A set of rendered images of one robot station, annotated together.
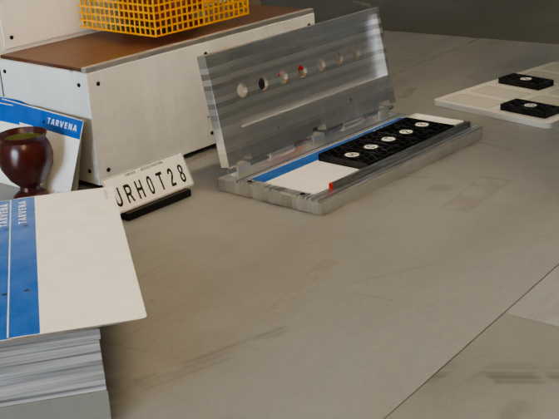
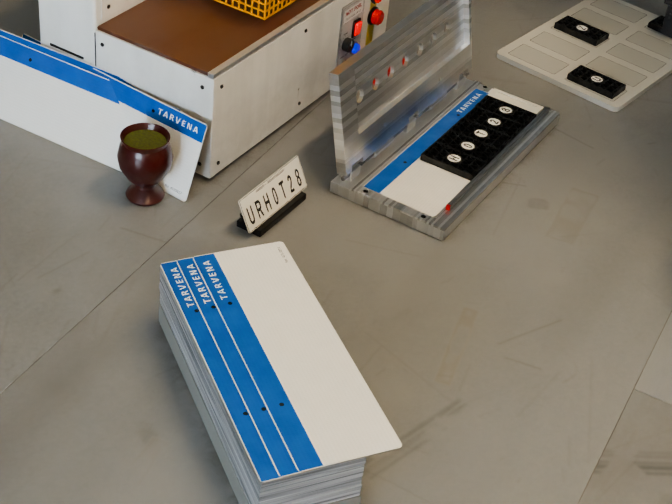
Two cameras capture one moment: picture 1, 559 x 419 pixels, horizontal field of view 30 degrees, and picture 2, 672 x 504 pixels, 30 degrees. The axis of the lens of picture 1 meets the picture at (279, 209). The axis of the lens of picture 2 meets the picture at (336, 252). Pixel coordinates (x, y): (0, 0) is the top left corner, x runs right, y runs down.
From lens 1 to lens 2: 0.79 m
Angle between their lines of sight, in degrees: 21
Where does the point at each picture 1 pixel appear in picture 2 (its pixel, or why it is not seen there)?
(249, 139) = (363, 144)
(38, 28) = not seen: outside the picture
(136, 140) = (242, 129)
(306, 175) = (416, 184)
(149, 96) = (257, 84)
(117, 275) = (352, 386)
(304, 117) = (404, 108)
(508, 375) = (654, 465)
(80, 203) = (264, 268)
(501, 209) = (600, 241)
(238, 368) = (439, 453)
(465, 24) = not seen: outside the picture
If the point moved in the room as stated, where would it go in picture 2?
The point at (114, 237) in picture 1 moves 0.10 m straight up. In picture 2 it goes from (322, 327) to (330, 266)
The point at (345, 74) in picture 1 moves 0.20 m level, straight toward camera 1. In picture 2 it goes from (436, 52) to (457, 114)
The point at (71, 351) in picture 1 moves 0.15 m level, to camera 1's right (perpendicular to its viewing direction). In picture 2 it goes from (343, 474) to (468, 464)
